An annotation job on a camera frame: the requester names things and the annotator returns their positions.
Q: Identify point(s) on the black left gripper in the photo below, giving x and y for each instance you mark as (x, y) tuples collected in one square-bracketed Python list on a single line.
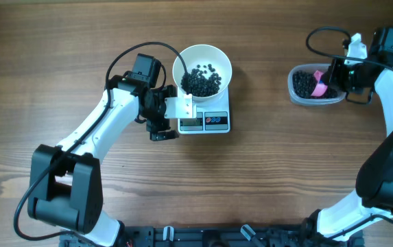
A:
[(153, 127)]

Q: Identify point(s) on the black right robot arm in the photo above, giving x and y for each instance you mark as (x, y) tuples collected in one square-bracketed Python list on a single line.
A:
[(372, 199)]

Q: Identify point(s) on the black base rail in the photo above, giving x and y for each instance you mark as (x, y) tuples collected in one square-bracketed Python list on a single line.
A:
[(281, 235)]

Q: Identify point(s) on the clear plastic container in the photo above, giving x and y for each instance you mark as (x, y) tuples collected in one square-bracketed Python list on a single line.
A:
[(311, 68)]

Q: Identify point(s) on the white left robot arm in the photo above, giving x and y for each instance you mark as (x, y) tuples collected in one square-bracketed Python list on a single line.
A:
[(65, 180)]

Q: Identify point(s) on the white bowl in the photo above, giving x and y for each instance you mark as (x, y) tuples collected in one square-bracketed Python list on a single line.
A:
[(202, 54)]

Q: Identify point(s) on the white digital kitchen scale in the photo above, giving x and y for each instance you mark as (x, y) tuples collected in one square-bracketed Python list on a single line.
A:
[(212, 116)]

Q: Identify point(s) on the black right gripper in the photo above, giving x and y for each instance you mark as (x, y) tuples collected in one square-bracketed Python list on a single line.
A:
[(331, 76)]

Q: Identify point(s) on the pink scoop with blue handle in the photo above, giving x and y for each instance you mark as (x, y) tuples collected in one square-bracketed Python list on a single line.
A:
[(320, 88)]

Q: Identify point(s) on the black beans in bowl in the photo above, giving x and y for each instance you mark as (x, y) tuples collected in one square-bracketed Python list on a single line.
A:
[(202, 81)]

